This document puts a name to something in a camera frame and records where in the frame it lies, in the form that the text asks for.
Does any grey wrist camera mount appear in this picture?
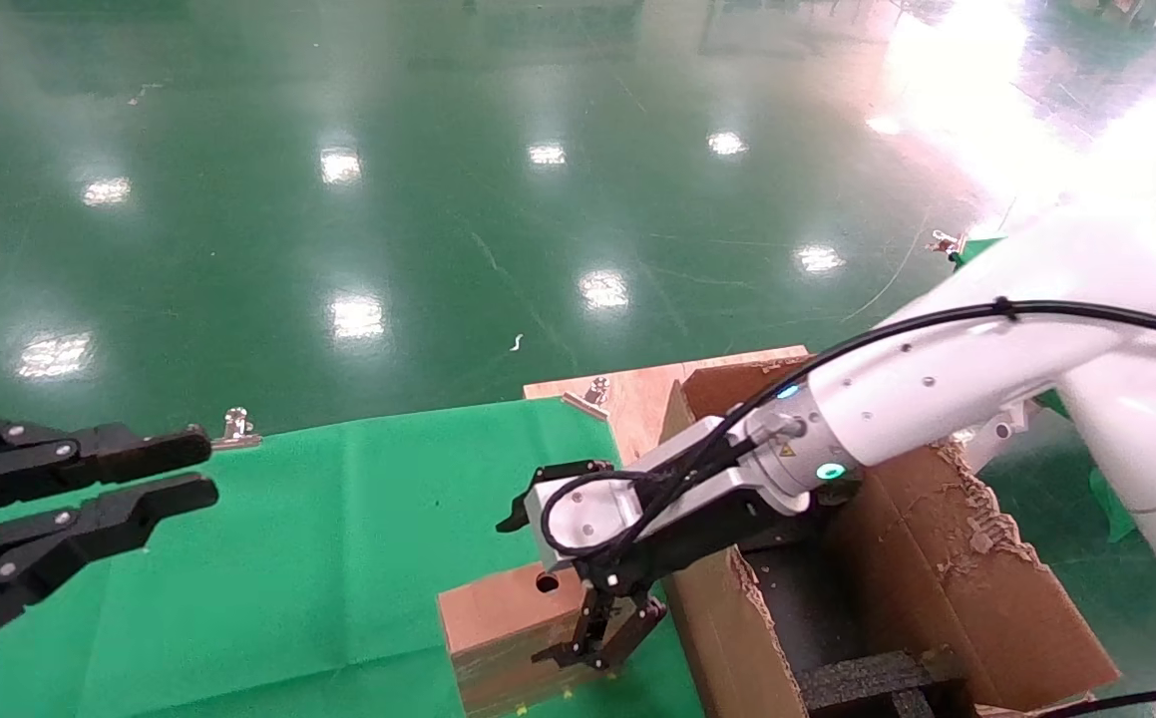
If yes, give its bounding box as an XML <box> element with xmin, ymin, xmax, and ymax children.
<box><xmin>496</xmin><ymin>417</ymin><xmax>738</xmax><ymax>564</ymax></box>

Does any black foam insert bar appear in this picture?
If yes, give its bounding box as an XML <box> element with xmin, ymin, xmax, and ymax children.
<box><xmin>797</xmin><ymin>648</ymin><xmax>972</xmax><ymax>718</ymax></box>

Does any large green tablecloth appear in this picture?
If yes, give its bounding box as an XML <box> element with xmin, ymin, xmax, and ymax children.
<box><xmin>0</xmin><ymin>397</ymin><xmax>703</xmax><ymax>718</ymax></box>

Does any large torn cardboard carton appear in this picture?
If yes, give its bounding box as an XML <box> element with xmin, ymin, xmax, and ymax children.
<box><xmin>662</xmin><ymin>359</ymin><xmax>1122</xmax><ymax>718</ymax></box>

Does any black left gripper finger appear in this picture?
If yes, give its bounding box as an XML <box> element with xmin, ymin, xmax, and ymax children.
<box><xmin>0</xmin><ymin>414</ymin><xmax>212</xmax><ymax>520</ymax></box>
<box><xmin>0</xmin><ymin>477</ymin><xmax>219</xmax><ymax>664</ymax></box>

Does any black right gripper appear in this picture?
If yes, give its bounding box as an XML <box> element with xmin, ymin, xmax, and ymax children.
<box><xmin>535</xmin><ymin>492</ymin><xmax>820</xmax><ymax>671</ymax></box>

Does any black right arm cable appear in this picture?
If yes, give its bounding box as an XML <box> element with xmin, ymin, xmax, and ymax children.
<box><xmin>538</xmin><ymin>299</ymin><xmax>1156</xmax><ymax>559</ymax></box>

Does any silver table clamp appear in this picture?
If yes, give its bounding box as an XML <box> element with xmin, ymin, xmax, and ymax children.
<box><xmin>966</xmin><ymin>399</ymin><xmax>1032</xmax><ymax>470</ymax></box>

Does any small brown cardboard box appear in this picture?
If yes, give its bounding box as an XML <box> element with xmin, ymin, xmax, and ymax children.
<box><xmin>438</xmin><ymin>563</ymin><xmax>678</xmax><ymax>718</ymax></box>

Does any thin black cable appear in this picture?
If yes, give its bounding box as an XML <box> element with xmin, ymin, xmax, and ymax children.
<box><xmin>1036</xmin><ymin>686</ymin><xmax>1156</xmax><ymax>718</ymax></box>

